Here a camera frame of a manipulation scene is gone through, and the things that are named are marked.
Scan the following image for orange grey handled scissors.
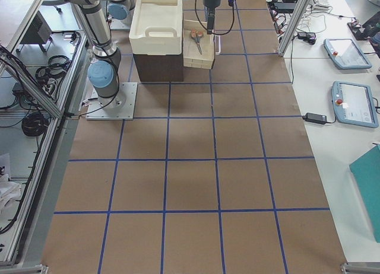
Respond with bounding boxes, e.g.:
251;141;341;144
190;30;204;54

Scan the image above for wooden drawer with white handle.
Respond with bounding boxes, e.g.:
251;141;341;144
183;20;221;69

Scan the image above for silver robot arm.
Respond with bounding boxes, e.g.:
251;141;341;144
72;1;123;109

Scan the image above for white plastic tray cabinet top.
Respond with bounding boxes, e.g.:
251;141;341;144
129;0;183;55

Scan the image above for dark brown cabinet body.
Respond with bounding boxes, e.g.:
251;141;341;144
133;54;184;82

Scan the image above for upper blue teach pendant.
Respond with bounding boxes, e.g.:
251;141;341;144
324;39;372;70

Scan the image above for blue teach pendant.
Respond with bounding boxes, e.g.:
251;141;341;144
324;39;372;70
331;81;379;128

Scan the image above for black power brick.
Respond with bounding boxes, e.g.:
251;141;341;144
302;113;327;125

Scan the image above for lower blue teach pendant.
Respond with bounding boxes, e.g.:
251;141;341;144
331;81;379;128

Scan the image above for grey metal box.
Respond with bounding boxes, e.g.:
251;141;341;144
16;11;52;53

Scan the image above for teal box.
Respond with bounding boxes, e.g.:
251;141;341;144
350;145;379;243

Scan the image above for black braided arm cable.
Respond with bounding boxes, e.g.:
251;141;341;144
194;0;237;36

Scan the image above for aluminium frame post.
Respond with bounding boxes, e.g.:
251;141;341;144
277;0;310;56

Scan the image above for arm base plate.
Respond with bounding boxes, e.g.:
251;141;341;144
85;82;139;120

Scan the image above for coiled black cables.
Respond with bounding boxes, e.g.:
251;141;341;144
21;110;48;138

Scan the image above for aluminium table frame rail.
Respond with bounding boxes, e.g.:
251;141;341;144
1;45;63;118

